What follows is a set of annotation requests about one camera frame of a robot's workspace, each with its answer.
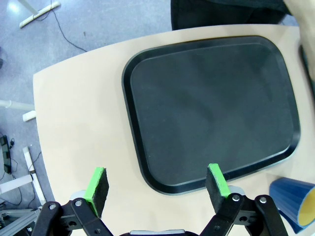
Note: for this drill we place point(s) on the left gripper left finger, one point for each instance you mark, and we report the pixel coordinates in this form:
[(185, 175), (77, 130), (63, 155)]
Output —
[(94, 196)]

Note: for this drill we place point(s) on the person in black t-shirt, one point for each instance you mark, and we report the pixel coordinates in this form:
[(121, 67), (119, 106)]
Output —
[(221, 12)]

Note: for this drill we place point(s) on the blue cup yellow inside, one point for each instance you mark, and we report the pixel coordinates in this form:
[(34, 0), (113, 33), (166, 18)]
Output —
[(290, 196)]

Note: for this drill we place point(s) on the black rectangular plastic tray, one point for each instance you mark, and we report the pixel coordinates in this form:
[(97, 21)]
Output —
[(209, 110)]

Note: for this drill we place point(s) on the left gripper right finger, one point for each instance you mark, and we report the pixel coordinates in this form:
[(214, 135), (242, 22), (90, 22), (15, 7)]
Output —
[(221, 196)]

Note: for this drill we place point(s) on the white table foot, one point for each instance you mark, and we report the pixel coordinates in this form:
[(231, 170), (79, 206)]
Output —
[(27, 177), (39, 13), (17, 108)]

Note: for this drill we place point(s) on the aluminium frame profile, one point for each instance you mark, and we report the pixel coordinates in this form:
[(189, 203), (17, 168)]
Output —
[(17, 221)]

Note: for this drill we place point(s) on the black power strip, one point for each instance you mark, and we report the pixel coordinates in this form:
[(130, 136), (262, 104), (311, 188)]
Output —
[(5, 152)]

